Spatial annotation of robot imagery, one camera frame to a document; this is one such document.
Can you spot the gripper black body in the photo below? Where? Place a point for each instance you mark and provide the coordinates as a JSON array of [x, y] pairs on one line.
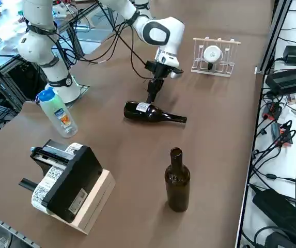
[[162, 71]]

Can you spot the white printed label sticker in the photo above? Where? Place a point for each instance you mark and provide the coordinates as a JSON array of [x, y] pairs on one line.
[[142, 107]]

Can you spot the black sloped-shoulder wine bottle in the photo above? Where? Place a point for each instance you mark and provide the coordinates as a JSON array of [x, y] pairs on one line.
[[160, 115]]

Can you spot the clear plastic bottle blue cap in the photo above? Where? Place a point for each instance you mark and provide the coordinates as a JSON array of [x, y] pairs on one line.
[[60, 116]]

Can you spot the brown high-shoulder wine bottle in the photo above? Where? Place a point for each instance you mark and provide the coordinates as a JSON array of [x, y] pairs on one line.
[[177, 186]]

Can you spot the black label dispenser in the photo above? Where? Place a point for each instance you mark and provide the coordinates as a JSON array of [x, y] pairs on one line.
[[72, 175]]

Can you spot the white printed label roll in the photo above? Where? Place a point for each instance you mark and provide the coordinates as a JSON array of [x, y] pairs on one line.
[[47, 180]]

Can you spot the white ceramic cup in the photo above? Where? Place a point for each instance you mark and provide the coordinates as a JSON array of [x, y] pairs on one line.
[[212, 54]]

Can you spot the clear cup rack wooden rod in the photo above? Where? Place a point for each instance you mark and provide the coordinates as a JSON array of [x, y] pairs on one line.
[[222, 73]]

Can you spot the orange black connector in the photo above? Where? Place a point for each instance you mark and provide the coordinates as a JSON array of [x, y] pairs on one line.
[[273, 111]]

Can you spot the aluminium upright profile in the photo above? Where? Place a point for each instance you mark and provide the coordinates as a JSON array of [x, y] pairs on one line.
[[274, 33]]

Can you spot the light wooden base block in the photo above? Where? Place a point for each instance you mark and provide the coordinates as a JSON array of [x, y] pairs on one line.
[[98, 199]]

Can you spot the orange black small device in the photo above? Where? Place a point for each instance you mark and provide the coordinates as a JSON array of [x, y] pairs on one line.
[[283, 134]]

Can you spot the large black power adapter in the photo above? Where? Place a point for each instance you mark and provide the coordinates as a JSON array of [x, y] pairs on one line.
[[279, 211]]

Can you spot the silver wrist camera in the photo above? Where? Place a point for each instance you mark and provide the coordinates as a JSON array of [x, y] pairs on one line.
[[175, 74]]

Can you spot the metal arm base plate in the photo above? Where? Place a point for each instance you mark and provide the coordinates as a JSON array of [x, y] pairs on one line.
[[84, 89]]

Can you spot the table edge rail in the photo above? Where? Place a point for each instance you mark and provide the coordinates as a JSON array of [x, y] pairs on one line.
[[251, 155]]

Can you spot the black metal shelf frame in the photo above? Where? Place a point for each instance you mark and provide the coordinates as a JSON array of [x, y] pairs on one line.
[[8, 77]]

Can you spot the perforated aluminium rail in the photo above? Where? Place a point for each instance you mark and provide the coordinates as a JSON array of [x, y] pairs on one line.
[[8, 227]]

